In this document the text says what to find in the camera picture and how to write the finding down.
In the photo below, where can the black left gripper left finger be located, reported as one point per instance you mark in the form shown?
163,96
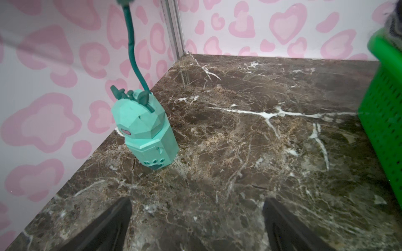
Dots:
107,232

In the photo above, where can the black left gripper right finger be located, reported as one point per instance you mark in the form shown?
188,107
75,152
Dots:
286,232

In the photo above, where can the dark grey striped scarf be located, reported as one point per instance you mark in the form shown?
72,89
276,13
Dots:
393,26

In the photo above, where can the green plastic basket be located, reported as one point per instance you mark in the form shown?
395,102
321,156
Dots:
380,111

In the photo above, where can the mint green bottle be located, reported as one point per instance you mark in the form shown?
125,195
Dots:
140,117

